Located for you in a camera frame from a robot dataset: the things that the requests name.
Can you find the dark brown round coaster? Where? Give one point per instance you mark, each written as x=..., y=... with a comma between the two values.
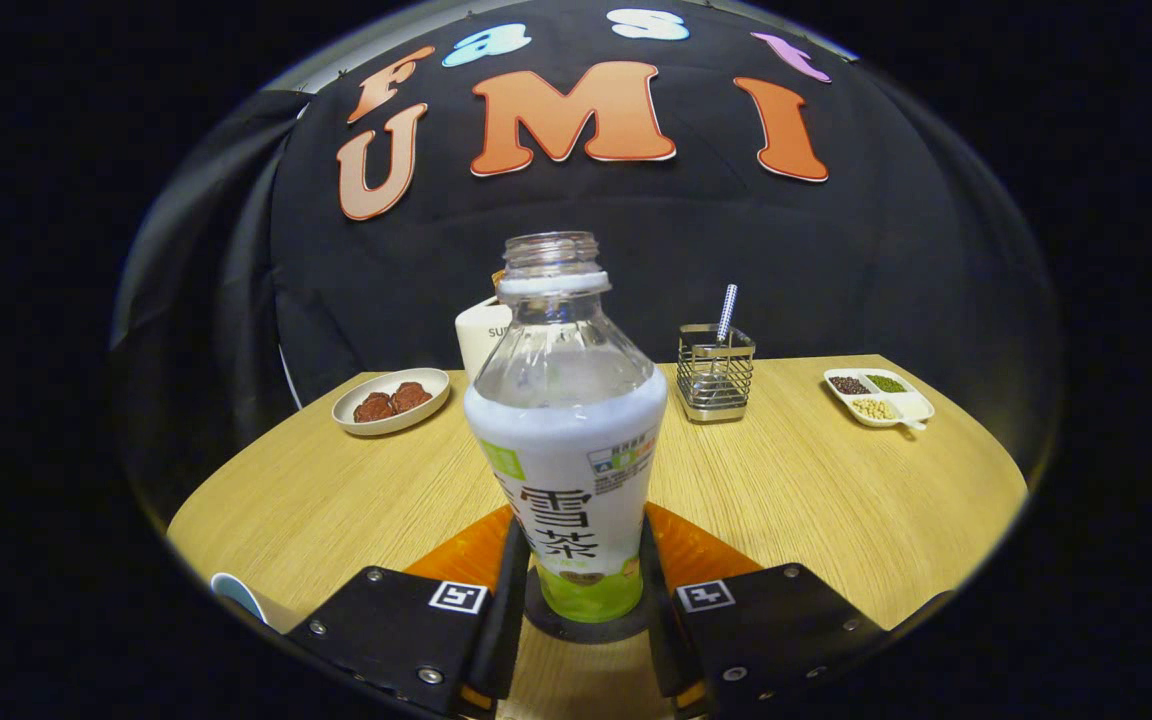
x=586, y=632

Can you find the black backdrop cloth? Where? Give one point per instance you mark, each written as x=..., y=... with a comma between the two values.
x=836, y=260

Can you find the white cup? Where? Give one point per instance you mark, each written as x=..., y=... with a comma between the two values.
x=236, y=595

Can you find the clear juice bottle white label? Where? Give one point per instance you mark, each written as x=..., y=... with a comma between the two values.
x=576, y=470

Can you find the striped straw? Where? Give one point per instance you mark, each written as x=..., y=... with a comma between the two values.
x=727, y=310

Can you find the round white plate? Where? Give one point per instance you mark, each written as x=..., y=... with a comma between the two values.
x=406, y=420

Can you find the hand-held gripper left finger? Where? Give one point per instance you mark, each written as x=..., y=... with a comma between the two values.
x=401, y=640

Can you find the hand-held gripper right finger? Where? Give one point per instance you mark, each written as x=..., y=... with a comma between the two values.
x=766, y=630

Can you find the red-brown food piece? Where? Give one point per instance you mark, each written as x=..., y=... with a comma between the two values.
x=373, y=408
x=410, y=397

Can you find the white toaster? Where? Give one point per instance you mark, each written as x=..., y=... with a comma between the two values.
x=478, y=340

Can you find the wooden table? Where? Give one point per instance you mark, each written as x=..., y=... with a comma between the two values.
x=816, y=500

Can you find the divided white bean dish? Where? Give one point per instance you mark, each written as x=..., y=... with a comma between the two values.
x=911, y=405

